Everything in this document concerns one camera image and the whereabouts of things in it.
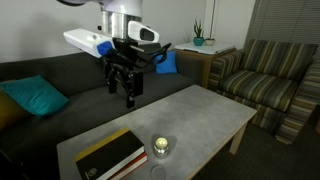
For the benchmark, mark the teal pot with plant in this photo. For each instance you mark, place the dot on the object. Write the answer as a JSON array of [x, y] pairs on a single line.
[[198, 41]]

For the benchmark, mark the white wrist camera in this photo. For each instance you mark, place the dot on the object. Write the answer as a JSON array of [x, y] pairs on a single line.
[[83, 38]]

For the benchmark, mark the wooden side table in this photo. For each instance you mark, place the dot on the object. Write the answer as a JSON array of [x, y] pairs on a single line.
[[206, 66]]

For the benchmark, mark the glass candle holder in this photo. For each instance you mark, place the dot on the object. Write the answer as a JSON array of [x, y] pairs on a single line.
[[161, 148]]

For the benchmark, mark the dark grey sofa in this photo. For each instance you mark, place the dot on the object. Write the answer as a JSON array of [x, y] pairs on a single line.
[[66, 106]]

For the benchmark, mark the grey coffee table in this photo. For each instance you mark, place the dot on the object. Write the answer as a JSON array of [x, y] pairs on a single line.
[[200, 116]]

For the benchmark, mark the black book with yellow spine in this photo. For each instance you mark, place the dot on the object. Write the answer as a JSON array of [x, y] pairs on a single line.
[[110, 153]]

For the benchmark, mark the small white pot with plant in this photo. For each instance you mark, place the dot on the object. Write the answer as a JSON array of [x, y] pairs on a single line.
[[210, 42]]

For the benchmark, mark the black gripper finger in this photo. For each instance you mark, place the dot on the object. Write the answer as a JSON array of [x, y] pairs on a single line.
[[135, 85], [112, 85]]

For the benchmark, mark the mustard yellow cushion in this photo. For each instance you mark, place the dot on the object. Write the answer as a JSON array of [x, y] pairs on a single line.
[[8, 113]]

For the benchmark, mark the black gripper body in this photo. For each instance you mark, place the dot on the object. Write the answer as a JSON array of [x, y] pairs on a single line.
[[125, 55]]

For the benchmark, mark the teal cushion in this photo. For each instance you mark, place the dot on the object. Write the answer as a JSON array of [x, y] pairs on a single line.
[[35, 95]]

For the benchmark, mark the window blinds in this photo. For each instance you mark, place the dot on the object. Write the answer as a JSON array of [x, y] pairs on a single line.
[[286, 20]]

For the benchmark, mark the striped armchair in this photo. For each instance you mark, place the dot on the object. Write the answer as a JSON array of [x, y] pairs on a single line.
[[263, 86]]

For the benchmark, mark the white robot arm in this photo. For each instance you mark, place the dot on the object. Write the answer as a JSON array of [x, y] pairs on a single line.
[[120, 16]]

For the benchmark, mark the blue cushion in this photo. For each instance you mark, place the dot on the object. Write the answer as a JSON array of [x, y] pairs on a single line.
[[168, 65]]

